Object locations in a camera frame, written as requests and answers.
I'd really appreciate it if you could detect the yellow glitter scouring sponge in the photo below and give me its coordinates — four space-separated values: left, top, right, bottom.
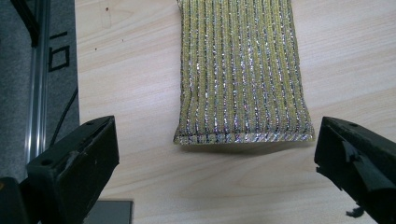
173 0 316 146

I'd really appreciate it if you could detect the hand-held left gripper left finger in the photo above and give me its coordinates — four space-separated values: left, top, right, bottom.
25 115 120 224

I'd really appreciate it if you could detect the grey metal plate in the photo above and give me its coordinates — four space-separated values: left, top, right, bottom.
83 200 134 224

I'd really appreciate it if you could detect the aluminium frame rail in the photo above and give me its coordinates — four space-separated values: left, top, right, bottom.
23 0 52 164

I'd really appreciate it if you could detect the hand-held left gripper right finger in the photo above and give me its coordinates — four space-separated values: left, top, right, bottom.
313 116 396 224

